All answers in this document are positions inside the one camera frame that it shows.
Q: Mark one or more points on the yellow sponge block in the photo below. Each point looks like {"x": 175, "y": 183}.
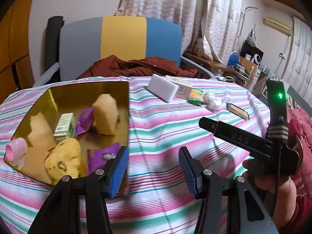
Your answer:
{"x": 105, "y": 114}
{"x": 41, "y": 135}

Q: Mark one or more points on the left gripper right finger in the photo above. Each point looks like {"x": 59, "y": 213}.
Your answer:
{"x": 245, "y": 210}

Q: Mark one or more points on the small green white box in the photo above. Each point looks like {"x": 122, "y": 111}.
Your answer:
{"x": 65, "y": 127}

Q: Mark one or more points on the striped pink green tablecloth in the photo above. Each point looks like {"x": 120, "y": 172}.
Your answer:
{"x": 158, "y": 200}

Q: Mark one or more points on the black rolled mat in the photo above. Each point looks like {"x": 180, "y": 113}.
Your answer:
{"x": 52, "y": 38}

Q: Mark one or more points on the patterned beige curtain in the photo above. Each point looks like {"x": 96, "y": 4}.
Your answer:
{"x": 209, "y": 27}

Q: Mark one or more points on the purple snack packet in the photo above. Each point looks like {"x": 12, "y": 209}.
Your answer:
{"x": 97, "y": 158}
{"x": 84, "y": 121}

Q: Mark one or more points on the cream cardboard box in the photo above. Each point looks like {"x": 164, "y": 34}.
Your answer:
{"x": 184, "y": 87}

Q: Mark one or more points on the white rectangular sponge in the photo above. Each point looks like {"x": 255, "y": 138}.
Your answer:
{"x": 162, "y": 88}

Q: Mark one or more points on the dark red jacket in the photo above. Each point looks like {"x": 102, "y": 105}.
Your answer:
{"x": 112, "y": 66}

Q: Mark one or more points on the white air conditioner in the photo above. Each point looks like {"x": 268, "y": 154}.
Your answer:
{"x": 277, "y": 25}

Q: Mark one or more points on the grey yellow blue chair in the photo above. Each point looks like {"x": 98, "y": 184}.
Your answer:
{"x": 84, "y": 42}

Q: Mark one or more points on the cracker biscuit packet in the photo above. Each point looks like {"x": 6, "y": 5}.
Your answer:
{"x": 196, "y": 97}

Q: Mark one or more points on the yellow patterned snack bag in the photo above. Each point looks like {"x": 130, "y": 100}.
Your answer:
{"x": 64, "y": 160}

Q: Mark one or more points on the blue round object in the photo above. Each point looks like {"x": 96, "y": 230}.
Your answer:
{"x": 234, "y": 58}

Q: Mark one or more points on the wooden wardrobe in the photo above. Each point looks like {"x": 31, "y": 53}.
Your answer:
{"x": 16, "y": 71}

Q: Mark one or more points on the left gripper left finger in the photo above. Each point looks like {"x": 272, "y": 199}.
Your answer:
{"x": 60, "y": 211}

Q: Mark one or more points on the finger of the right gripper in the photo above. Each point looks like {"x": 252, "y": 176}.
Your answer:
{"x": 217, "y": 128}

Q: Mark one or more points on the wooden side desk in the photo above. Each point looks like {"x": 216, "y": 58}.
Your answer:
{"x": 214, "y": 65}

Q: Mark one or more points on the white plastic bag ball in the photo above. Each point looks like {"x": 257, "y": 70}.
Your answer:
{"x": 212, "y": 102}

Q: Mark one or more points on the gold metal tin box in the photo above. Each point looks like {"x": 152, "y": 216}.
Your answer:
{"x": 73, "y": 98}

